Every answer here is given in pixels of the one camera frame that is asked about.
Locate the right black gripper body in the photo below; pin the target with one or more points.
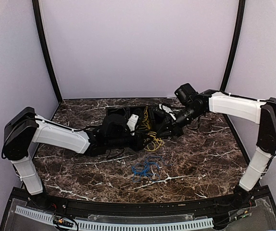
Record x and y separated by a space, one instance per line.
178 129

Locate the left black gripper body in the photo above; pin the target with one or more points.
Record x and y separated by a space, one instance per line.
136 146

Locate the black three-compartment bin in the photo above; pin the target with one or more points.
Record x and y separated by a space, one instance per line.
150 118

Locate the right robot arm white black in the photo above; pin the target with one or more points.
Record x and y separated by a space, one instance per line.
259 111

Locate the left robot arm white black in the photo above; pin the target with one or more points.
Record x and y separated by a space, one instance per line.
27 127

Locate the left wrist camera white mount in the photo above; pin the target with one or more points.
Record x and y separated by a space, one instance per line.
132 122

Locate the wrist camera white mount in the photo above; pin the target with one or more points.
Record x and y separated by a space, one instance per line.
132 122
166 109

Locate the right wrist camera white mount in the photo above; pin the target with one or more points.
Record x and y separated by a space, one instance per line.
166 109

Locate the white slotted cable duct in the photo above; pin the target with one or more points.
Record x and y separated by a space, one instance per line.
117 223

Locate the black front rail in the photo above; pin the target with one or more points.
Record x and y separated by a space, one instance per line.
212 207

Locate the right black frame post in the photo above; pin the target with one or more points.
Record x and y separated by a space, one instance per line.
234 44

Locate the black frame post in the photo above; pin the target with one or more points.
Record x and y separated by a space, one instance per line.
234 44
45 50

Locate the left black frame post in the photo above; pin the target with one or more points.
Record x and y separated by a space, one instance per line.
45 50

